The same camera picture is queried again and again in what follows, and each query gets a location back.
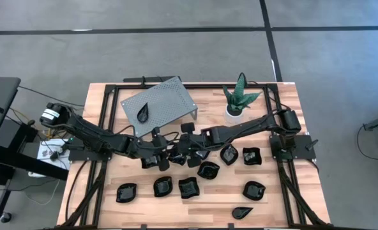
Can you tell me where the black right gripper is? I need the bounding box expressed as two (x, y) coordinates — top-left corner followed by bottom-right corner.
(176, 121), (223, 169)

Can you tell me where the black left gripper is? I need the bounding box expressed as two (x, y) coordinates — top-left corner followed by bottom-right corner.
(133, 126), (181, 172)

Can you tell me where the black leaf-shaped mini plate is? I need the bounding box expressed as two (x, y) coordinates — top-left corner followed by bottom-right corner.
(220, 144), (239, 166)
(242, 180), (267, 201)
(197, 161), (221, 180)
(153, 176), (174, 198)

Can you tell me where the grey perforated metal shelf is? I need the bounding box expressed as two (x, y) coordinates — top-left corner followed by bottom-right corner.
(120, 75), (199, 148)

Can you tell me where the white round plant pot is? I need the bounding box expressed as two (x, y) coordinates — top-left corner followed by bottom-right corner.
(224, 104), (245, 124)

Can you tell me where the green snake plant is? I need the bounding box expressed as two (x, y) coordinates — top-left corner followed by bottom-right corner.
(222, 72), (262, 112)

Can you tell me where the white power strip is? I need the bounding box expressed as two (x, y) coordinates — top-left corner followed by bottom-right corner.
(35, 137), (71, 170)

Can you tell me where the black box under desk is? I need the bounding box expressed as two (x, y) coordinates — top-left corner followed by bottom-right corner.
(0, 118), (38, 151)

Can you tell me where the black desk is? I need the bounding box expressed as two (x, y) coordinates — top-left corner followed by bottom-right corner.
(0, 76), (22, 192)

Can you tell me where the black bracket bar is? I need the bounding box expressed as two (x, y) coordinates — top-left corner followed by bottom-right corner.
(123, 75), (177, 84)

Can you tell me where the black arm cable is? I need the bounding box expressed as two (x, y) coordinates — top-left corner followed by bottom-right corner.
(238, 72), (292, 112)

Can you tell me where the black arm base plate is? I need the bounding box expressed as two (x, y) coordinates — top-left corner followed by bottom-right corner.
(68, 140), (113, 162)
(269, 134), (317, 160)

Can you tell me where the thin black cable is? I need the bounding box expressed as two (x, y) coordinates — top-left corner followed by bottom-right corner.
(17, 84), (86, 107)

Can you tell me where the black desk leg frame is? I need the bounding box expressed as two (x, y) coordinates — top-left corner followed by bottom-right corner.
(0, 123), (70, 221)

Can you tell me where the black floor cable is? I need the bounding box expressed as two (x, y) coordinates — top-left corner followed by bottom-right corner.
(356, 124), (378, 161)

